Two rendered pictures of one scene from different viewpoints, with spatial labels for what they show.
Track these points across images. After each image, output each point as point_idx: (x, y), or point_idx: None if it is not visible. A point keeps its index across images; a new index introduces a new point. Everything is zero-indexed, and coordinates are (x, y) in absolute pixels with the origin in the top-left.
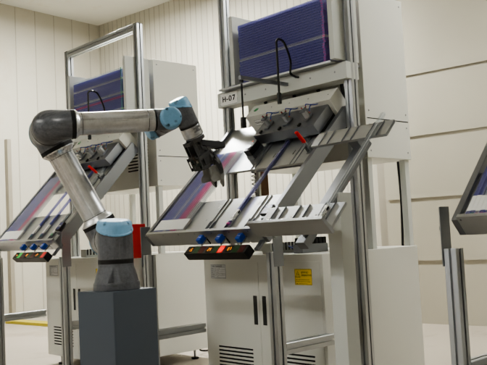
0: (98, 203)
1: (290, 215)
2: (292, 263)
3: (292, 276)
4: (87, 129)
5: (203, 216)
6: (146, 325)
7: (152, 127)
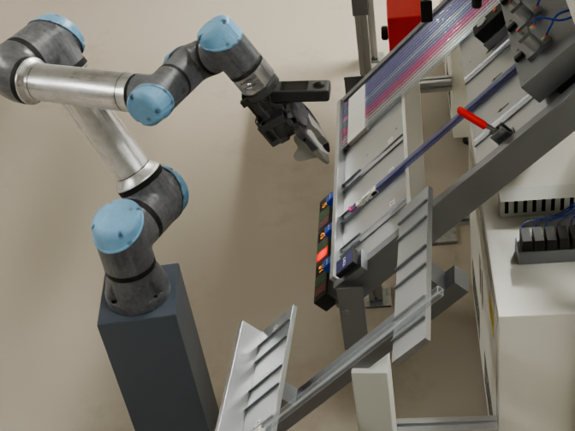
0: (124, 164)
1: (270, 366)
2: (489, 279)
3: (489, 294)
4: (40, 100)
5: (374, 138)
6: (165, 353)
7: (127, 111)
